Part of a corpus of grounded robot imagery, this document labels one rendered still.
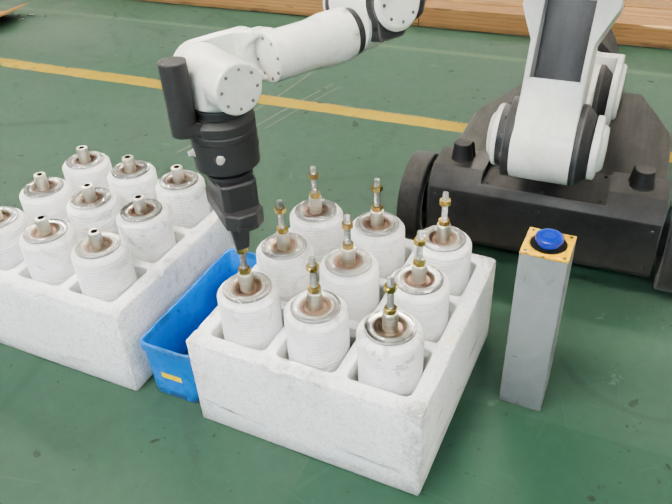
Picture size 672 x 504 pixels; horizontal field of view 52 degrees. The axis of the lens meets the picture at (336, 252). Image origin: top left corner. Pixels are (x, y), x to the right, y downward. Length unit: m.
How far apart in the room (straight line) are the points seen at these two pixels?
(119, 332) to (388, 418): 0.48
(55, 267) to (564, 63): 0.96
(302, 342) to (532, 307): 0.35
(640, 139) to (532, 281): 0.75
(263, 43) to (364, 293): 0.41
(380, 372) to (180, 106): 0.44
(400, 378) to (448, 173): 0.59
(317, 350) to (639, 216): 0.70
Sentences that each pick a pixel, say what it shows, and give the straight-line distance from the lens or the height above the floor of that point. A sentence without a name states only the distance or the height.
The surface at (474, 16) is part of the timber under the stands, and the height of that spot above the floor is 0.06.
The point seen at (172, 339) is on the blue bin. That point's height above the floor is 0.06.
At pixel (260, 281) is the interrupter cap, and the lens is 1.07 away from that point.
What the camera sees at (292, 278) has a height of 0.22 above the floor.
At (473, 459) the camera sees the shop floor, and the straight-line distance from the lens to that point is 1.15.
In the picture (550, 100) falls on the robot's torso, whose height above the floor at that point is 0.42.
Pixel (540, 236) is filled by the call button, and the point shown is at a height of 0.33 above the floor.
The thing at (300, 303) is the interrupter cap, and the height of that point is 0.25.
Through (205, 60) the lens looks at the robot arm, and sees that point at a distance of 0.87.
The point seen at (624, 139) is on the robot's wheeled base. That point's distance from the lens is 1.72.
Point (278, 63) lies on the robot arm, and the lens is 0.91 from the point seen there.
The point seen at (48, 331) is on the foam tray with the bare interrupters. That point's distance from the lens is 1.36.
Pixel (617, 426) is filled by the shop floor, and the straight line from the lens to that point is 1.25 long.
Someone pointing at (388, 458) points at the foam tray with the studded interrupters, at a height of 0.07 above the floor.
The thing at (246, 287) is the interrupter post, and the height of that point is 0.26.
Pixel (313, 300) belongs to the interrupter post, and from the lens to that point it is 1.00.
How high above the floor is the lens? 0.91
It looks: 36 degrees down
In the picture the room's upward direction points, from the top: 3 degrees counter-clockwise
